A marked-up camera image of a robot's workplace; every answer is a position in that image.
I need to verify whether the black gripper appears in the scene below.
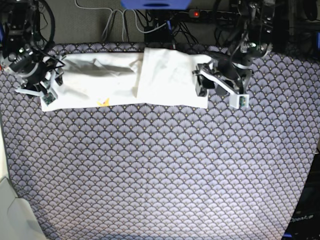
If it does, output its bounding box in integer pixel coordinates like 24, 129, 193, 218
194, 51, 253, 97
3, 48, 64, 90

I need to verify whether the white printed T-shirt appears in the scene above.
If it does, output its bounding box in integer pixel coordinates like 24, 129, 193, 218
41, 48, 210, 112

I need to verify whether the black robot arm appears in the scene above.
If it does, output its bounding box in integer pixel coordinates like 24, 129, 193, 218
193, 0, 281, 97
0, 0, 63, 94

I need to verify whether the black power strip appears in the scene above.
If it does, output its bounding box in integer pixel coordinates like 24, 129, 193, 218
186, 9, 239, 20

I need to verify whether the blue box at top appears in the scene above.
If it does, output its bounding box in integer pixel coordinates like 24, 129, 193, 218
121, 0, 191, 10

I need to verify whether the purple fan-pattern table mat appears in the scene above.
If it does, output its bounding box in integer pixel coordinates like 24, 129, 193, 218
0, 53, 320, 240

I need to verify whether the grey plastic bin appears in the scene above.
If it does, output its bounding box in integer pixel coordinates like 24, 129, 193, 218
0, 177, 46, 240

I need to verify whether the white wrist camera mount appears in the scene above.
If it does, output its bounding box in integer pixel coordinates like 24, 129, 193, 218
15, 57, 65, 106
192, 69, 250, 109

